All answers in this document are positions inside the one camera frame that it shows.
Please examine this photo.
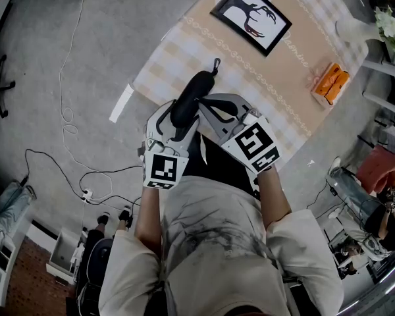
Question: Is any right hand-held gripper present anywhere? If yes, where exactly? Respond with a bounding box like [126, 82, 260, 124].
[198, 92, 282, 176]

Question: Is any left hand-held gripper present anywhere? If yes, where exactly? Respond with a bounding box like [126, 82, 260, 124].
[141, 99, 201, 190]

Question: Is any black glasses case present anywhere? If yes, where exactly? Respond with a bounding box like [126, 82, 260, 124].
[170, 57, 223, 130]

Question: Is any person's right forearm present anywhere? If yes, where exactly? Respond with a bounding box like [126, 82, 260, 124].
[256, 168, 292, 228]

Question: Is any person's left forearm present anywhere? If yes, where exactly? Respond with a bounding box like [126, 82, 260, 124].
[134, 184, 167, 259]

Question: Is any beige checked tablecloth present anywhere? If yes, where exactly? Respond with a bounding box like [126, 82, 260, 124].
[131, 0, 371, 172]

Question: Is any black framed antler picture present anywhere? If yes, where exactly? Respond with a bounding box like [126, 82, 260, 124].
[209, 0, 293, 57]

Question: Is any orange tissue pack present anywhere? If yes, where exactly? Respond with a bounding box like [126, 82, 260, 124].
[311, 63, 351, 107]

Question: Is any person's white shirt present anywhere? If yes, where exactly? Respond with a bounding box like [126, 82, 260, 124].
[98, 175, 345, 316]

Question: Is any white vase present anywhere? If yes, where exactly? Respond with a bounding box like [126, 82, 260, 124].
[334, 15, 384, 45]

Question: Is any pink jacket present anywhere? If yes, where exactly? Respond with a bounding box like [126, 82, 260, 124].
[355, 145, 395, 194]

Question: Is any white desk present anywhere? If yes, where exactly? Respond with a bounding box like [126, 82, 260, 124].
[361, 56, 395, 120]

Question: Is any white floor cable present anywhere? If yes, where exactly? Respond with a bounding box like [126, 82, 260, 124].
[59, 0, 142, 174]

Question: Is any black floor cable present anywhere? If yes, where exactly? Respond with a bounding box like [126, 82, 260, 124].
[24, 148, 142, 207]

